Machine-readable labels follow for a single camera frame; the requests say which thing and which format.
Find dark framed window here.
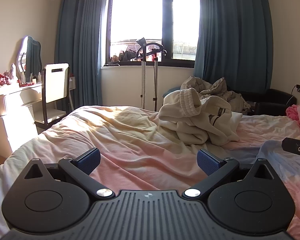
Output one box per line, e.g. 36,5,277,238
105,0,202,68

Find wavy edged mirror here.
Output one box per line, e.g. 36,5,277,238
16,36,42,83

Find garment steamer stand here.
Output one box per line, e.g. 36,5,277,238
135,37,168,112

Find small white side table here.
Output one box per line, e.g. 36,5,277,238
69,76,77,110

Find black armchair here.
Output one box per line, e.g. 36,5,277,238
230,89,297,117

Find white dresser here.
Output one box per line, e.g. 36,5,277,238
0,82,44,155

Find cream sweatshirt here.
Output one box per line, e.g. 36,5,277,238
158,88,240,146

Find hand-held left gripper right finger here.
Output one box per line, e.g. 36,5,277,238
182,149,275,200

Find red ornament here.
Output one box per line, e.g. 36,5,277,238
0,71,18,85

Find white backed chair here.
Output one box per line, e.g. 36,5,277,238
35,63,74,130

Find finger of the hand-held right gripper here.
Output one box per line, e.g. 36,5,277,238
282,135,300,165

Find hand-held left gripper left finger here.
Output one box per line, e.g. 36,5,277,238
24,148,115,200

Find beige crumpled quilt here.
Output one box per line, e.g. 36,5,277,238
180,76,250,110

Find blue curtain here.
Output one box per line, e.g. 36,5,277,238
54,0,113,113
194,0,275,93

